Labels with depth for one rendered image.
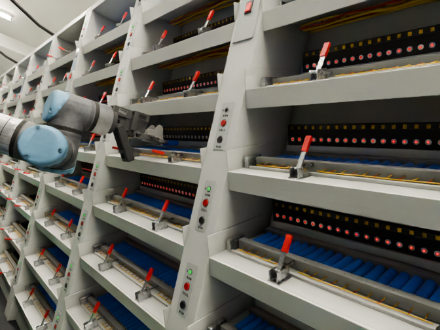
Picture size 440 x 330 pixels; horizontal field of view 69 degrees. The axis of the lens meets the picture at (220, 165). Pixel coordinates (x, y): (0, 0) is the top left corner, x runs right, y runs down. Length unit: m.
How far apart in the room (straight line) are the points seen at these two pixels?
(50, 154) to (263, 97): 0.49
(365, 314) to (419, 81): 0.37
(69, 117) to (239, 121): 0.45
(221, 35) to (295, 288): 0.68
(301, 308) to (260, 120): 0.45
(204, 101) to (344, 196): 0.49
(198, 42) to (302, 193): 0.61
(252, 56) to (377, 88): 0.33
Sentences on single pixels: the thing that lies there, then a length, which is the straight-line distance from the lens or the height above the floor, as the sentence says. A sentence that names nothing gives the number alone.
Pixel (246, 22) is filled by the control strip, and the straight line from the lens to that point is 0.90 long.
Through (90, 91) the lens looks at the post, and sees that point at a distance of 2.09.
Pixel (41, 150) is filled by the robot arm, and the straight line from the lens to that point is 0.79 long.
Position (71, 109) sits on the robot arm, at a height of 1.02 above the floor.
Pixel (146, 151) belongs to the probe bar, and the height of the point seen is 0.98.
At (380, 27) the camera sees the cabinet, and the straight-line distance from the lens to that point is 0.93.
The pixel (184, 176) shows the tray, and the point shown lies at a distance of 0.89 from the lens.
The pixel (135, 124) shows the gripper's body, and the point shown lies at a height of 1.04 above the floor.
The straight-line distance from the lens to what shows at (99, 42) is 1.89.
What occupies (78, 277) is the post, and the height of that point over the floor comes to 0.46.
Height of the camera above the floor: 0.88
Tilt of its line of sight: 5 degrees up
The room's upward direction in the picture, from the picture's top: 13 degrees clockwise
